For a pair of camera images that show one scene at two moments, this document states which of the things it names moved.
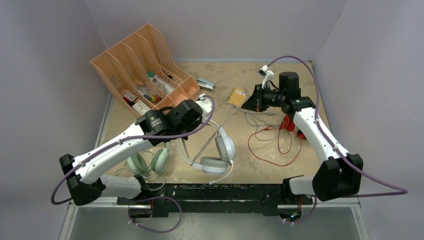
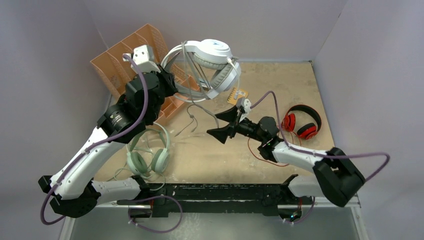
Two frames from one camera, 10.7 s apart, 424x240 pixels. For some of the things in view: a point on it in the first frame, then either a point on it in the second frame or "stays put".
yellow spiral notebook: x=237 y=96 stays put
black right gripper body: x=266 y=98 → x=247 y=128
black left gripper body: x=187 y=129 → x=154 y=115
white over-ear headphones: x=226 y=149 → x=216 y=69
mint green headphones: x=160 y=163 stays put
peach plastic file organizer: x=143 y=75 stays put
